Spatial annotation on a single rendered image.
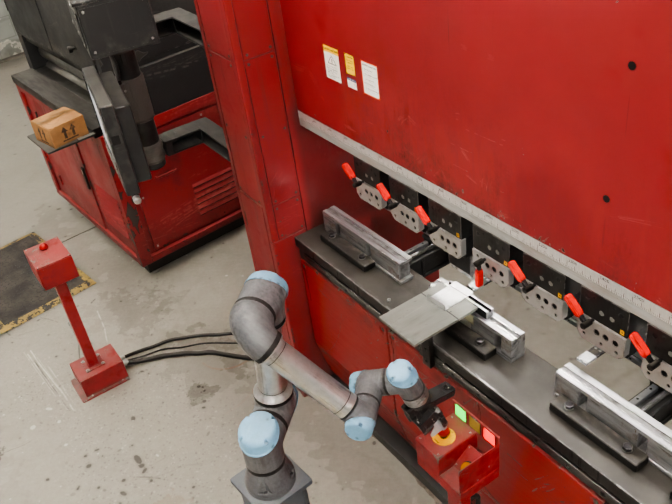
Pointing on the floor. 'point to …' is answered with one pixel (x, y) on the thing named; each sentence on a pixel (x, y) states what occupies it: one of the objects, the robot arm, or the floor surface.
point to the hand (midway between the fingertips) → (443, 425)
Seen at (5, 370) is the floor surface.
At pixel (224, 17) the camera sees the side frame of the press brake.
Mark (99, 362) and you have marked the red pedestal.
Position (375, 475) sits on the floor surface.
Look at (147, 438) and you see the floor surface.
